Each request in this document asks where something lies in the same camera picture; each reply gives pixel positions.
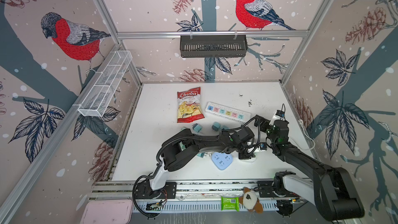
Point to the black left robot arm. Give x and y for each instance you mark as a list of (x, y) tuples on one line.
[(179, 150)]

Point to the brown white plush toy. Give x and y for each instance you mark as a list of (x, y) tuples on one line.
[(250, 201)]

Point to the blue square power socket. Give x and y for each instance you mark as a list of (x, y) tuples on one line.
[(221, 160)]

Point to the green wet wipes pack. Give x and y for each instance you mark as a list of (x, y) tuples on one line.
[(228, 203)]

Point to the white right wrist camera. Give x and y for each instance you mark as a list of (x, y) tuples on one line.
[(279, 115)]

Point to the black hanging wire basket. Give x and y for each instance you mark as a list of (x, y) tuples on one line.
[(213, 46)]

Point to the pink tray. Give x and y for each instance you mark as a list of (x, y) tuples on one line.
[(107, 212)]

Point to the white long power strip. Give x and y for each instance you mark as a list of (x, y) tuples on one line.
[(227, 112)]

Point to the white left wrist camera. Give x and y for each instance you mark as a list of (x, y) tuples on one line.
[(263, 146)]

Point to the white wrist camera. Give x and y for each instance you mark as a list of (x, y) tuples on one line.
[(263, 146), (279, 115)]

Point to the red Chuba cassava chips bag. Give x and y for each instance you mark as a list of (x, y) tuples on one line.
[(189, 106)]

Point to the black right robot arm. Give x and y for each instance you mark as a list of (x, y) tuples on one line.
[(331, 190)]

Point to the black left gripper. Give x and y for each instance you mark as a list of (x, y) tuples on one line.
[(247, 155)]

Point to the white square power socket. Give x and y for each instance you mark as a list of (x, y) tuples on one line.
[(247, 157)]

